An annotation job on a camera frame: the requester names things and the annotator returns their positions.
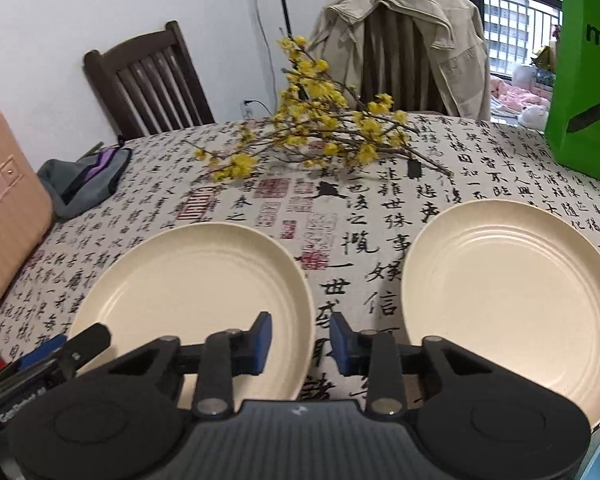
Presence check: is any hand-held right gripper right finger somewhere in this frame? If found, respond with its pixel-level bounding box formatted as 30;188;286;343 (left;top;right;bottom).
329;311;488;421

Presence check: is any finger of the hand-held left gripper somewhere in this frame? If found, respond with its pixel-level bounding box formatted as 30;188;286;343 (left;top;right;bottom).
55;323;112;376
10;334;70;368

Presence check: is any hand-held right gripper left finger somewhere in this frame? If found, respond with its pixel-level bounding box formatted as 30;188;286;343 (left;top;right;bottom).
105;311;273;420

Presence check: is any cream round plate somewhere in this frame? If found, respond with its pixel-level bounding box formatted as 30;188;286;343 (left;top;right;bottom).
69;222;317;403
401;200;600;425

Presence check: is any calligraphy printed tablecloth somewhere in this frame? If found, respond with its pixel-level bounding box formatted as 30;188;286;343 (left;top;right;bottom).
0;112;600;480

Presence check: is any beige pink suitcase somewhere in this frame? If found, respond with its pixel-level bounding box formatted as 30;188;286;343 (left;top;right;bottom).
0;107;55;333

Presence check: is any grey purple pouch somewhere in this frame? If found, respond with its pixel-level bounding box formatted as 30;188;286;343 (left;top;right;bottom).
37;146;133;220

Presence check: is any yellow flower branch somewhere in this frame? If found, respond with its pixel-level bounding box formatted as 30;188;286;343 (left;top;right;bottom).
195;35;453;183

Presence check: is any dark wooden slat chair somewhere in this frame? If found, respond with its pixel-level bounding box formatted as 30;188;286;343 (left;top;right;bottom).
83;21;216;141

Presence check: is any wooden chair tan seat cushion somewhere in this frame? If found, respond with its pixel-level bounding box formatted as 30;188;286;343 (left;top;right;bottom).
357;7;453;117

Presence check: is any white plush toy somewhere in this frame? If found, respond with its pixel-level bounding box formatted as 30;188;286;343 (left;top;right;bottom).
517;105;548;128

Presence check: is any pink blanket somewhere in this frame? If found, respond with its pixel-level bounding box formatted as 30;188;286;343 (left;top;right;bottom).
490;80;551;123

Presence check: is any beige jacket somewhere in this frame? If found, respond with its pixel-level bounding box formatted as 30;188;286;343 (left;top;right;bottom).
307;0;492;121

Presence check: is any black studio light stand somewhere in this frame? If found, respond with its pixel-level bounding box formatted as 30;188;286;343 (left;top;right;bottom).
272;0;311;103

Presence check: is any green paper bag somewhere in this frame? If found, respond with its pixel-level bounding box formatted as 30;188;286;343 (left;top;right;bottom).
545;0;600;183

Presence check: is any black power cable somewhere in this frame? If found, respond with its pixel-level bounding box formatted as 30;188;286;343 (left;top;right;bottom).
242;0;277;121

